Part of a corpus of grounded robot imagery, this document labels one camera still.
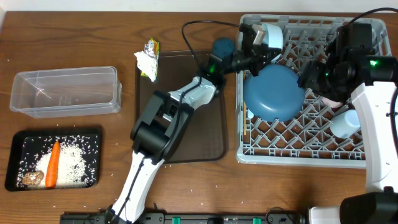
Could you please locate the light blue rice bowl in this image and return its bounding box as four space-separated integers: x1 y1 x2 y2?
262 23 284 63

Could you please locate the pink cup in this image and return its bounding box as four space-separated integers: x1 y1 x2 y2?
322 97 342 108

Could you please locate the dark blue plate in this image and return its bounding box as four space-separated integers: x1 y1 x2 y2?
243 64 305 121

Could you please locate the light blue cup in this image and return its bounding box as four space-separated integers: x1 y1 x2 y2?
330 110 361 139

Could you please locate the wooden chopstick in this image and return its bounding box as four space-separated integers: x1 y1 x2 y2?
243 102 247 136

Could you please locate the white paper napkin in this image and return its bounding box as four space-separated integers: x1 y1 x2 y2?
134 51 158 82

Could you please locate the orange carrot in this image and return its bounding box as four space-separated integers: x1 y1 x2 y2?
45 141 60 189

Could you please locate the light blue plastic spoon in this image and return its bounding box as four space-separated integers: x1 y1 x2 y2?
247 110 254 119

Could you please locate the silver foil wrapper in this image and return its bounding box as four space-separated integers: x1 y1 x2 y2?
144 38 160 72

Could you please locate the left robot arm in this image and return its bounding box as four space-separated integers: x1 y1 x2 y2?
105 38 282 223

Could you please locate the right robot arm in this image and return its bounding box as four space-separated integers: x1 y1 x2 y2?
298 22 397 223

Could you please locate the grey dishwasher rack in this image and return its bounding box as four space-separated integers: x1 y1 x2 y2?
235 14 392 169

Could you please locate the dark brown serving tray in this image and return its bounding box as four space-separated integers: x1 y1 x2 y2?
136 51 229 164

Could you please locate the clear plastic bin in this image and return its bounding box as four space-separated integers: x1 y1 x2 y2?
10 66 122 118

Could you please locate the spilled white rice pile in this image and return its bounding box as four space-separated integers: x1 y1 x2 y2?
14 134 100 190

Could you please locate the black plastic bin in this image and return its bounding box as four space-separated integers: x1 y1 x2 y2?
4 128 102 192

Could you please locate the brown food scrap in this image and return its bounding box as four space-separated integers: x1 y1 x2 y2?
22 170 44 185

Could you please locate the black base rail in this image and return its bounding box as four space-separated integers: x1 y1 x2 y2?
60 211 310 224

